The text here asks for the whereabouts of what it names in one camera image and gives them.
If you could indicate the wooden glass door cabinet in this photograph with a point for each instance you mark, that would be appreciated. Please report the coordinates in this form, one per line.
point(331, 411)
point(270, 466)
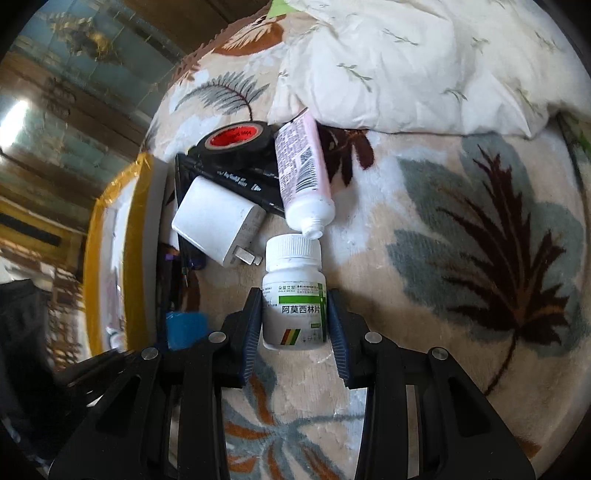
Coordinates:
point(69, 115)

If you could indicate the white green label medicine bottle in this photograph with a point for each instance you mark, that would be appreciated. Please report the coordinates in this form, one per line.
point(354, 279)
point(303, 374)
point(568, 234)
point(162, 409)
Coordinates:
point(293, 295)

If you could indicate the black marker pen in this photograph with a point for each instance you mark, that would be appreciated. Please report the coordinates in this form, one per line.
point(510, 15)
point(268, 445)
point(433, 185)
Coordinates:
point(221, 174)

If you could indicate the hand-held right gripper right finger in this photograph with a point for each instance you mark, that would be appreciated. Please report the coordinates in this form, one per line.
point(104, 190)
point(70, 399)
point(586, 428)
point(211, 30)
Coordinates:
point(337, 337)

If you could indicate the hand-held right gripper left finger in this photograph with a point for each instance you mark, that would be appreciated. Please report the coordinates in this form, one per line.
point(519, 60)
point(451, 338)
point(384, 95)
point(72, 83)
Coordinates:
point(249, 332)

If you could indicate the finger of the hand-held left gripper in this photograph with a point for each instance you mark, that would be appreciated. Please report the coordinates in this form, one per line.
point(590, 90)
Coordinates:
point(97, 367)

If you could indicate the white charger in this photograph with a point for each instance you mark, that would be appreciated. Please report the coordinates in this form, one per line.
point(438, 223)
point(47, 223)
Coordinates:
point(212, 217)

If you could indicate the green cloth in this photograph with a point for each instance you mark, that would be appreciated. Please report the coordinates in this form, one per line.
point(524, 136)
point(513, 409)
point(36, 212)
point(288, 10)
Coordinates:
point(279, 7)

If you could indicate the blue battery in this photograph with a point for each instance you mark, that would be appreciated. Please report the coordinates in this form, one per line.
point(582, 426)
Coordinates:
point(184, 330)

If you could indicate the pink tube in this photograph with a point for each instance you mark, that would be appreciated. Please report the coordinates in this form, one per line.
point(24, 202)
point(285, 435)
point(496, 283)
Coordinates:
point(300, 161)

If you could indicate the white box with yellow tape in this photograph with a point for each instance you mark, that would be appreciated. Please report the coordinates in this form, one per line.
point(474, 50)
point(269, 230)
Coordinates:
point(143, 277)

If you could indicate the leaf printed blanket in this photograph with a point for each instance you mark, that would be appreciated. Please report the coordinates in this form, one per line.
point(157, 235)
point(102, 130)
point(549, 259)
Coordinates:
point(415, 323)

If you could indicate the white sprig printed quilt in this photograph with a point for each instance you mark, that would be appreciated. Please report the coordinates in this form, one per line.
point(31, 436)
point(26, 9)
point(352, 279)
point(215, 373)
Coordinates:
point(415, 60)

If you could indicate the black tape roll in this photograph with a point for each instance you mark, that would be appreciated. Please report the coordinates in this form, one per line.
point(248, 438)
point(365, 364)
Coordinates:
point(231, 154)

